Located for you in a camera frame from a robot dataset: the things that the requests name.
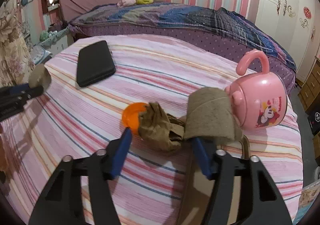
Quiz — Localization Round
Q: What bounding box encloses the brown tape roll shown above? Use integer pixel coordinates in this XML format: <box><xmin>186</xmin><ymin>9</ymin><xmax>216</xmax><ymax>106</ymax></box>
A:
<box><xmin>183</xmin><ymin>87</ymin><xmax>243</xmax><ymax>144</ymax></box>

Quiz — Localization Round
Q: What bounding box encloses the brown phone case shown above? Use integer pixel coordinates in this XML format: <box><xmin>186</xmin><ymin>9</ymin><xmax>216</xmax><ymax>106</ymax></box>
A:
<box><xmin>176</xmin><ymin>134</ymin><xmax>251</xmax><ymax>225</ymax></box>

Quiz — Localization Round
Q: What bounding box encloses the white wardrobe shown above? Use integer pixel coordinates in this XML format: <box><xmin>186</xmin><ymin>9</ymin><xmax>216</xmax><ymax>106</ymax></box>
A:
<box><xmin>255</xmin><ymin>0</ymin><xmax>319</xmax><ymax>82</ymax></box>

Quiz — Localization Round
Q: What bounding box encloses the pink plastic cup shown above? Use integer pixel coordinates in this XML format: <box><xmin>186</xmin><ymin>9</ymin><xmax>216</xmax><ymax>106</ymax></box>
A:
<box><xmin>225</xmin><ymin>49</ymin><xmax>287</xmax><ymax>130</ymax></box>

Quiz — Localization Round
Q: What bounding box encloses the pink striped bed sheet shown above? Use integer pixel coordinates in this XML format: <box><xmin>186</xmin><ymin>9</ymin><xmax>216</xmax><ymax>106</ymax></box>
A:
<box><xmin>1</xmin><ymin>34</ymin><xmax>303</xmax><ymax>224</ymax></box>

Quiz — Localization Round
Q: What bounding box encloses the striped plaid blanket bed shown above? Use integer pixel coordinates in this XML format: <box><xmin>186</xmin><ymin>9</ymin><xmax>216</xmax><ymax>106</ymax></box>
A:
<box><xmin>68</xmin><ymin>2</ymin><xmax>297</xmax><ymax>92</ymax></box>

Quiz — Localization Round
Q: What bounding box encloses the black phone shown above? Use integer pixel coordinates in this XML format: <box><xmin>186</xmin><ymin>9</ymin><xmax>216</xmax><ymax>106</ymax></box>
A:
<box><xmin>76</xmin><ymin>40</ymin><xmax>116</xmax><ymax>87</ymax></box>

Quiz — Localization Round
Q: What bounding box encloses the orange bottle cap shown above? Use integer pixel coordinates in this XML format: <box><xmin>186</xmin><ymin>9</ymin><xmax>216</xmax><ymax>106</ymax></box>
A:
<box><xmin>121</xmin><ymin>102</ymin><xmax>148</xmax><ymax>135</ymax></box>

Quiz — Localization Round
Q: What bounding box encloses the yellow plush toy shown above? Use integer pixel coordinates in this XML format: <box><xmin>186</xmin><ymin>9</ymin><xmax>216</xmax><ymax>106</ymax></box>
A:
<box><xmin>136</xmin><ymin>0</ymin><xmax>154</xmax><ymax>5</ymax></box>

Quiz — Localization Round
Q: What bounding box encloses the wooden desk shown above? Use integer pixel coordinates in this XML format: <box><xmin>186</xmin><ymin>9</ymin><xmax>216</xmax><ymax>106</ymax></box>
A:
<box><xmin>298</xmin><ymin>57</ymin><xmax>320</xmax><ymax>115</ymax></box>

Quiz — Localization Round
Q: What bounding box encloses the floral curtain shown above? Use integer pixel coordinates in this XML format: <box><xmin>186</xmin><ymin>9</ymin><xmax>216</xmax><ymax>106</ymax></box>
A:
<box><xmin>0</xmin><ymin>0</ymin><xmax>35</xmax><ymax>87</ymax></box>

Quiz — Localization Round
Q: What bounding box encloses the pink plush toy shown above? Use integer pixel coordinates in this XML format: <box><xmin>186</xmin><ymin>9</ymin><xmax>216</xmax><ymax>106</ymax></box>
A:
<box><xmin>117</xmin><ymin>0</ymin><xmax>136</xmax><ymax>7</ymax></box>

